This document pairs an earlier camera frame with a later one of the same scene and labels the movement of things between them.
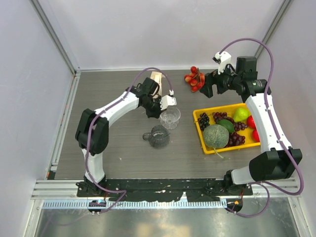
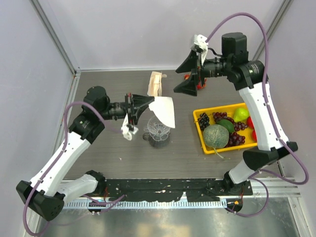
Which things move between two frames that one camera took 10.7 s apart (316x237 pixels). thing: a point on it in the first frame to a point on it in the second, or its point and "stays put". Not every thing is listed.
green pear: x=240 y=114 stays put
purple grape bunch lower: x=235 y=139 stays put
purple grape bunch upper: x=238 y=126 stays put
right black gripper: x=212 y=77 to x=188 y=87
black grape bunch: x=204 y=121 stays put
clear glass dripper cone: x=170 y=118 to x=157 y=131
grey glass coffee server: x=159 y=137 stays put
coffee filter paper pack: x=157 y=76 stays put
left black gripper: x=156 y=113 to x=138 y=104
